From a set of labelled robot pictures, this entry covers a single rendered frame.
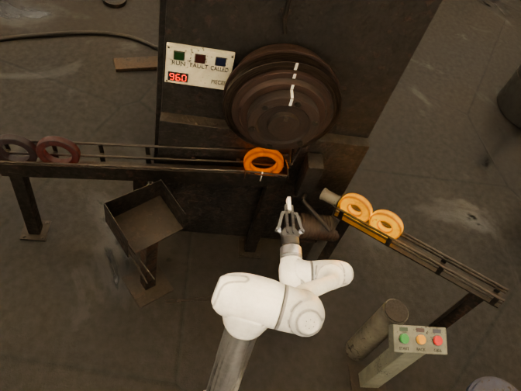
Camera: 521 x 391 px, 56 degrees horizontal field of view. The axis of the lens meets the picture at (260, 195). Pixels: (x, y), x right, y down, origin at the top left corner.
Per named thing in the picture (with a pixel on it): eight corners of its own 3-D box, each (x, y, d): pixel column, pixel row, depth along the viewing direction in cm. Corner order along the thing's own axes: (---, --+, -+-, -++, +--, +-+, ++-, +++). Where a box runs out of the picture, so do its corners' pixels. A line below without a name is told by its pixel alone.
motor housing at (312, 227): (274, 259, 282) (298, 206, 240) (312, 262, 286) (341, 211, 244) (276, 279, 275) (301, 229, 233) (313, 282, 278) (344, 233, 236)
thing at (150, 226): (111, 282, 255) (103, 202, 198) (156, 260, 267) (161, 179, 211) (129, 313, 247) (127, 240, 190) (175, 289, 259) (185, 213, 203)
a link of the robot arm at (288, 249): (298, 264, 205) (298, 251, 208) (305, 255, 197) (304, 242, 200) (277, 263, 203) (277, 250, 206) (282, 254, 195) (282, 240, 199)
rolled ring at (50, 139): (74, 141, 208) (76, 136, 210) (29, 140, 207) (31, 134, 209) (83, 169, 223) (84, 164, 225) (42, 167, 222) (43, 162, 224)
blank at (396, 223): (377, 202, 218) (374, 207, 216) (408, 220, 213) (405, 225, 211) (367, 223, 230) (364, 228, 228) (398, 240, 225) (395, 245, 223)
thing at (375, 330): (343, 337, 262) (381, 296, 221) (364, 339, 264) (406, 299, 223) (346, 360, 255) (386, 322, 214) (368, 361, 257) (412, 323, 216)
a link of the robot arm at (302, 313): (326, 290, 149) (284, 278, 149) (336, 306, 131) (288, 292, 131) (314, 330, 150) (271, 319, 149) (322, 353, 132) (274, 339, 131)
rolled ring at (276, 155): (288, 154, 217) (288, 149, 219) (246, 149, 214) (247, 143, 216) (278, 180, 232) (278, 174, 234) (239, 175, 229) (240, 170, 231)
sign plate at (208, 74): (164, 78, 199) (167, 41, 185) (228, 87, 203) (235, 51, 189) (164, 82, 197) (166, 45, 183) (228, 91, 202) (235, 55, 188)
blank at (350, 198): (346, 186, 222) (343, 191, 220) (377, 203, 218) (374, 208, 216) (339, 208, 234) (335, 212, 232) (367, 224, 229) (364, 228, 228)
